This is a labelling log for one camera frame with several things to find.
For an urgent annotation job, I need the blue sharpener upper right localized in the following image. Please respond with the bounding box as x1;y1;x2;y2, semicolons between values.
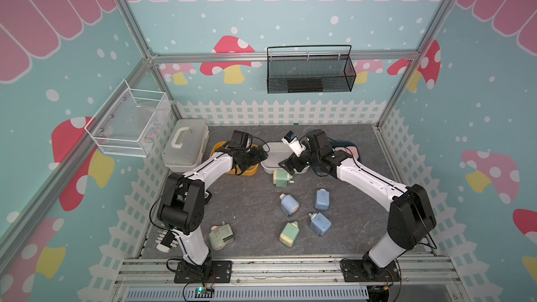
315;189;330;211

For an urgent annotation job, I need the dark teal storage tub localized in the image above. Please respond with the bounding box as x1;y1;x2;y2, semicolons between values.
329;139;359;151

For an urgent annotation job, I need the blue sharpener lower right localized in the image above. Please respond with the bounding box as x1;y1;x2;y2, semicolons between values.
308;213;332;236

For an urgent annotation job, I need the yellow plastic storage tub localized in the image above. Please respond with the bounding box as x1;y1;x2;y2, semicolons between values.
210;141;259;176

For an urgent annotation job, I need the white plastic storage tub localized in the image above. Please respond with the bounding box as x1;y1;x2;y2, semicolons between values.
261;142;293;175

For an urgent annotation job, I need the white lidded plastic case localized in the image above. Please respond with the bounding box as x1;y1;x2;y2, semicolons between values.
162;119;209;173

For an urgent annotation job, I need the black wire mesh basket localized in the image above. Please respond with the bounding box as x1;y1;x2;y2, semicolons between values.
267;45;357;94

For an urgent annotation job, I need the pale green round sharpener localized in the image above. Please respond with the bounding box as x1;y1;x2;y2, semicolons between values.
208;221;235;251

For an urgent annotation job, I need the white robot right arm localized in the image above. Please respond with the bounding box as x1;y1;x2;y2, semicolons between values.
279;129;436;278

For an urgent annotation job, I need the pink sharpener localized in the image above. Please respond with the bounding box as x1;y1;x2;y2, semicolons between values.
334;146;360;162

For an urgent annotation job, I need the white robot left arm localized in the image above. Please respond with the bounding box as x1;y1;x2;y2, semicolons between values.
157;130;269;272

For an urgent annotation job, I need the white wire wall basket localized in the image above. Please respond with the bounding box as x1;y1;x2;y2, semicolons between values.
85;81;171;157

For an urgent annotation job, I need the blue sharpener centre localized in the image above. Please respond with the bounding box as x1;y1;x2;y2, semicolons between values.
279;194;299;217

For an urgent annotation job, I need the green circuit board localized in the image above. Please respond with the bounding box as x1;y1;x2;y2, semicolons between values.
193;287;215;299

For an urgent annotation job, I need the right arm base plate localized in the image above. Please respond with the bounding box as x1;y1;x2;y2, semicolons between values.
339;258;401;285

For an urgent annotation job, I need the blue sharpener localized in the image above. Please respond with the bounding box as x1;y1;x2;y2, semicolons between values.
315;189;330;211
308;213;332;236
279;194;299;217

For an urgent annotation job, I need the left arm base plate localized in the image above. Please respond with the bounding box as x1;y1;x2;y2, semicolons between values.
173;260;233;284

